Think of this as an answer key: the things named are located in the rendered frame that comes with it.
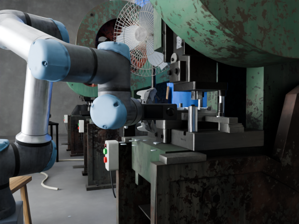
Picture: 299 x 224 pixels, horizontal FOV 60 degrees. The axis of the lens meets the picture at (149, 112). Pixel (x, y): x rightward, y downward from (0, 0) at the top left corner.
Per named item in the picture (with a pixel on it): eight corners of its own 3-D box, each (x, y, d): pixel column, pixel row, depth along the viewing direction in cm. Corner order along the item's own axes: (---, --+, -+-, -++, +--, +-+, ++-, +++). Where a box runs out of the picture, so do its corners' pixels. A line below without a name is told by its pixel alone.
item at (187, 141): (193, 151, 86) (193, 133, 86) (147, 136, 128) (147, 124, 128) (264, 146, 96) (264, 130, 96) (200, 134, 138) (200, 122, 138)
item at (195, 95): (195, 99, 108) (195, 90, 108) (190, 99, 113) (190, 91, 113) (202, 99, 110) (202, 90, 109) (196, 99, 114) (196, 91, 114)
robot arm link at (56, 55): (-27, -2, 73) (49, 30, 43) (14, 9, 81) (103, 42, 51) (-30, 39, 76) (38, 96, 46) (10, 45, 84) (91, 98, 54)
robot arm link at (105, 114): (120, 90, 53) (121, 131, 54) (138, 93, 64) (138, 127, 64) (86, 91, 56) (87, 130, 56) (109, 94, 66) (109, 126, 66)
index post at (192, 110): (191, 132, 89) (191, 104, 89) (187, 131, 92) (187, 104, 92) (198, 131, 90) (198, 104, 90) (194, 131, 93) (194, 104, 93)
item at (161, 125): (136, 145, 95) (136, 108, 95) (126, 140, 108) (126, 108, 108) (195, 142, 104) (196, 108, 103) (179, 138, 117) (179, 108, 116)
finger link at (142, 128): (142, 131, 90) (134, 116, 82) (159, 131, 88) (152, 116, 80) (140, 139, 88) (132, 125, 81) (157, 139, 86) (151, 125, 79)
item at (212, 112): (196, 121, 103) (196, 109, 103) (179, 119, 117) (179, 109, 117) (216, 120, 106) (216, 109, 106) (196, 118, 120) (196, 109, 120)
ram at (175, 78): (179, 81, 100) (179, 3, 99) (163, 84, 114) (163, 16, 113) (217, 82, 106) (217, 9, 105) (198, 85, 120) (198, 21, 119)
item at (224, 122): (229, 133, 87) (229, 102, 87) (202, 128, 103) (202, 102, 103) (244, 132, 89) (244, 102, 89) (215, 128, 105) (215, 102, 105)
